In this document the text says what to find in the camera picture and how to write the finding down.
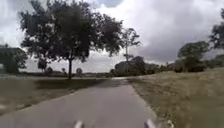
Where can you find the clump of dark bushes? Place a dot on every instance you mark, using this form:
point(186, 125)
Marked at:
point(131, 67)

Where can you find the round green tree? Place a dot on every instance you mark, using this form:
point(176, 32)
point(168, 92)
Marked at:
point(191, 55)

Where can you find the broad spreading tree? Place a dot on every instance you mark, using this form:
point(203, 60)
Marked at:
point(66, 30)

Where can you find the dry grass field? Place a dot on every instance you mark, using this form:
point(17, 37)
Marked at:
point(30, 90)

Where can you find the robot's own part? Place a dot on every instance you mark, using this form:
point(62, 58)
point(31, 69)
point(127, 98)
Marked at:
point(149, 124)
point(78, 125)

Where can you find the dark leafy tree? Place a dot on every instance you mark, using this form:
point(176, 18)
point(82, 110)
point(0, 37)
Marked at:
point(11, 59)

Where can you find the slim tall tree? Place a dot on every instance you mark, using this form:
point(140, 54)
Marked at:
point(128, 38)

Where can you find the dry grass verge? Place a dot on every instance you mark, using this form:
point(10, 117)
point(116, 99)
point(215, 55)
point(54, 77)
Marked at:
point(186, 96)

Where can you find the grey paved path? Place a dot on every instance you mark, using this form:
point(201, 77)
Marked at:
point(100, 106)

